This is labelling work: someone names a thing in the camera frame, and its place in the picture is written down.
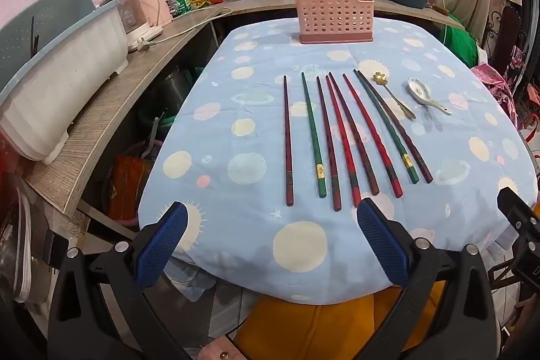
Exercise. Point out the green chopstick with gold band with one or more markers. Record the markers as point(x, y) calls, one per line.
point(313, 136)
point(384, 124)

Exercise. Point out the white tub with blue rim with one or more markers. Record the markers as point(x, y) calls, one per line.
point(63, 90)

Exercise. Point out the green plastic basin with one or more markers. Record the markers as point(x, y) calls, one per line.
point(152, 119)

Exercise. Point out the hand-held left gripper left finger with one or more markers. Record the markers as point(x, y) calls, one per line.
point(160, 246)

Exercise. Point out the teal plastic lid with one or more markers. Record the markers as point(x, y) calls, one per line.
point(46, 18)

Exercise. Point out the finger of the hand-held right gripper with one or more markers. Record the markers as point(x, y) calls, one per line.
point(525, 221)

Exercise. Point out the gold metal spoon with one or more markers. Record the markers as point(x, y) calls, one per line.
point(382, 79)

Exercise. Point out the dark steel pot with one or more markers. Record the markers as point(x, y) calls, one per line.
point(175, 88)

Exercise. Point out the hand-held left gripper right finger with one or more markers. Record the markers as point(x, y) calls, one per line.
point(382, 242)

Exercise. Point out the green bag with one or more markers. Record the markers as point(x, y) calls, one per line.
point(460, 39)

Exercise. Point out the pink perforated utensil holder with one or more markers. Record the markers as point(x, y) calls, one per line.
point(333, 16)

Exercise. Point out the grey wooden counter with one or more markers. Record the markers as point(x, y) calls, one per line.
point(105, 119)

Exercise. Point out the yellow cushion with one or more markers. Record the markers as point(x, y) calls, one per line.
point(303, 326)

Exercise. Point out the pink patterned bag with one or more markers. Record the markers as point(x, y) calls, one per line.
point(493, 90)

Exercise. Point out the bright red chopstick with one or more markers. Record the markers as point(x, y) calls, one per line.
point(371, 134)
point(341, 140)

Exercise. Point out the white ceramic soup spoon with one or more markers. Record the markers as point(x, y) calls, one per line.
point(417, 90)

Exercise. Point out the white clear electric cooker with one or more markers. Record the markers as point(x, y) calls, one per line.
point(133, 18)

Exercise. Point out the dark red chopstick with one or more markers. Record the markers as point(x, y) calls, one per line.
point(287, 140)
point(328, 140)
point(352, 132)
point(396, 124)

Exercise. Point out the orange packet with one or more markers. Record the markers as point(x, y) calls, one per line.
point(128, 187)

